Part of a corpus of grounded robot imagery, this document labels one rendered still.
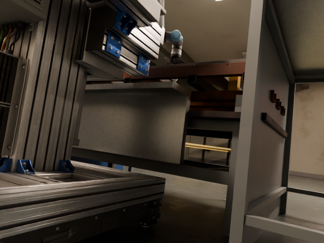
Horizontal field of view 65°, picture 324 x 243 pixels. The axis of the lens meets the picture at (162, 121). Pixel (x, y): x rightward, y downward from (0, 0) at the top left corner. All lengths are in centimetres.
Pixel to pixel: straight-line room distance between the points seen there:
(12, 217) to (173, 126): 88
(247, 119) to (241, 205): 27
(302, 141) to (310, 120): 71
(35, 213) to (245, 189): 60
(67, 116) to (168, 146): 52
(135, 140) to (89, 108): 44
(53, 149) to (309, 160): 860
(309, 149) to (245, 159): 838
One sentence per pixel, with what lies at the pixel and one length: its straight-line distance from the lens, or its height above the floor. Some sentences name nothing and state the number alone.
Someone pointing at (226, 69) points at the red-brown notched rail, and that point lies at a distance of 133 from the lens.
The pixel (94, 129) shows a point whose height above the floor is 43.
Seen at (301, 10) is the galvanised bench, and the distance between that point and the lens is 138.
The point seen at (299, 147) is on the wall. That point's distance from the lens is 923.
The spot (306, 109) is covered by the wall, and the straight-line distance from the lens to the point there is 938.
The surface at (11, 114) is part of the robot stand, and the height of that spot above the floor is 42.
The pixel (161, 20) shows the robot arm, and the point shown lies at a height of 123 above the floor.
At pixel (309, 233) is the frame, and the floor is 19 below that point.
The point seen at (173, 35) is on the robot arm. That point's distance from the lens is 189.
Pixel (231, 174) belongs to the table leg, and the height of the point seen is 29.
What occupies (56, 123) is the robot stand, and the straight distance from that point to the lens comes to 109.
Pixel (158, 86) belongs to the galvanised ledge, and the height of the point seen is 66.
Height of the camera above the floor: 38
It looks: 6 degrees up
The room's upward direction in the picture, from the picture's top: 7 degrees clockwise
